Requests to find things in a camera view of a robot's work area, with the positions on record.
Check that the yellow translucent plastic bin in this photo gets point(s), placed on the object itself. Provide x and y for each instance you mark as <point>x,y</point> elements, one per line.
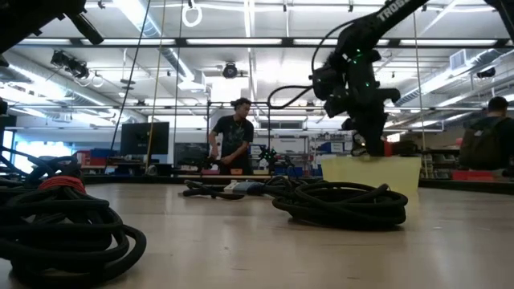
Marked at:
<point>401,172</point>

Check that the blue storage bin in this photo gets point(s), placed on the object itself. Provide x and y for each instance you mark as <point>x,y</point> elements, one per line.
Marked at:
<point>104,152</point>

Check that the red storage bins row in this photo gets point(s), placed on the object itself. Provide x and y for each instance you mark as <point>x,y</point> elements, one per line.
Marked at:
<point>474,176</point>

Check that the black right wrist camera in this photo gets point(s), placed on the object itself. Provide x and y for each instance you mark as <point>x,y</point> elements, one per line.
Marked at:
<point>326,86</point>

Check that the black background robot arm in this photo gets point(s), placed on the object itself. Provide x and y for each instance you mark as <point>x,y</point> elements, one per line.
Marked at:
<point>201,162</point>

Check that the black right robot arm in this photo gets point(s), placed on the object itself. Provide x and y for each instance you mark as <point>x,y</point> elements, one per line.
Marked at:
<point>385,20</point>

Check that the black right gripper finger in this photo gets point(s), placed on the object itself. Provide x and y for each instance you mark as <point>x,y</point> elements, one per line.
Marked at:
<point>358,132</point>
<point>375,136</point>

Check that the red storage bin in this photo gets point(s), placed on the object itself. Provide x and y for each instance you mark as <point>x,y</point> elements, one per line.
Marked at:
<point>86,160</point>

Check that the grey ceiling vent unit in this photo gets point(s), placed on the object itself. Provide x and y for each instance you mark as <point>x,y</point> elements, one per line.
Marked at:
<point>458,60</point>

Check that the black storage shelf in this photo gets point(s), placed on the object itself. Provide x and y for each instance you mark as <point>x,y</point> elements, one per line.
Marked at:
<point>441,151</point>

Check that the dark display screen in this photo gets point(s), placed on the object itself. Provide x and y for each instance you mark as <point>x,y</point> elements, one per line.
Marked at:
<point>190,152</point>

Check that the black ceiling spotlight cluster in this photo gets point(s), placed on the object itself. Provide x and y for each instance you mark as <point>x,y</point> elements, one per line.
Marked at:
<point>70,64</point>

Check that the black monitor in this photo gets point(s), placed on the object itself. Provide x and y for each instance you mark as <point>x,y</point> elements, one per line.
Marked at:
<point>144,138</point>

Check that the white air duct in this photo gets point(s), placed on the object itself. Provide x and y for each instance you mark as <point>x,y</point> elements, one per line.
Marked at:
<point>144,24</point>

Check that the black ceiling speaker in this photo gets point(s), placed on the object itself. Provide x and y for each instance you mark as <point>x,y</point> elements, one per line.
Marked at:
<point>486,73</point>

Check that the person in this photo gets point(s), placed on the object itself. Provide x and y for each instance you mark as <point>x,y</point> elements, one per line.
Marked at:
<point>235,136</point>
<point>498,106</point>

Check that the black ceiling dome camera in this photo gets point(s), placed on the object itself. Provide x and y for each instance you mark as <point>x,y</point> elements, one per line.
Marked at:
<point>230,71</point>

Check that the dark backpack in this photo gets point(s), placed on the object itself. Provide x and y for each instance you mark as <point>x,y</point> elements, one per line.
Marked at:
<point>482,144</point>

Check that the background robot with green lights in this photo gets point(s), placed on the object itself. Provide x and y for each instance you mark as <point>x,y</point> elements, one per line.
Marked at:
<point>268,156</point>

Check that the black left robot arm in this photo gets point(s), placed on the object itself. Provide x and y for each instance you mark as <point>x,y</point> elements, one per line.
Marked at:
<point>24,16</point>

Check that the orange item on shelf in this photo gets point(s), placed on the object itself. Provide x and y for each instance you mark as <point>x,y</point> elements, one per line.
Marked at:
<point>458,141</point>

